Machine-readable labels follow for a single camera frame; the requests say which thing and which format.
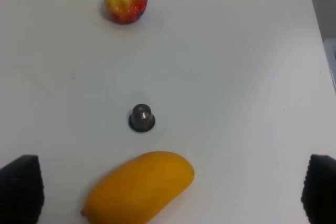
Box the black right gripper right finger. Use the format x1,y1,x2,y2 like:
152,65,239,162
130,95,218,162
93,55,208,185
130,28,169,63
301,154,335,224

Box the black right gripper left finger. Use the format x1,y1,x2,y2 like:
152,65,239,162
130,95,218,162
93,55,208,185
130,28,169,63
1,155,45,224

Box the orange mango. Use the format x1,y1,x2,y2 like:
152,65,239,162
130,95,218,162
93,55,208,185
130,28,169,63
81,151,195,223

